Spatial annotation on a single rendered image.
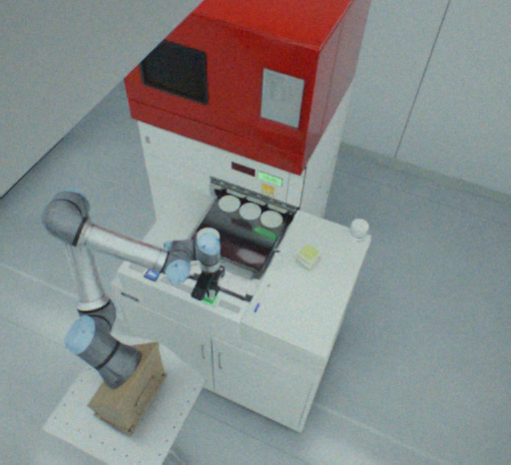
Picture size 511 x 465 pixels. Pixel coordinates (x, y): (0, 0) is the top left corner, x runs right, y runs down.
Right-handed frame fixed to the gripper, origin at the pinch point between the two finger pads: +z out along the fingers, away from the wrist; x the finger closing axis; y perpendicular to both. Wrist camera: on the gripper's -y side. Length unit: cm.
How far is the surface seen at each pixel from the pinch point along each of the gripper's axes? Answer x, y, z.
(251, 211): 6, 53, 8
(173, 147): 49, 58, -10
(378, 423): -85, 21, 98
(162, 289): 18.9, -3.8, 2.2
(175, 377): 0.3, -28.3, 16.1
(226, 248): 6.7, 28.7, 8.1
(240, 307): -12.4, 2.2, 2.3
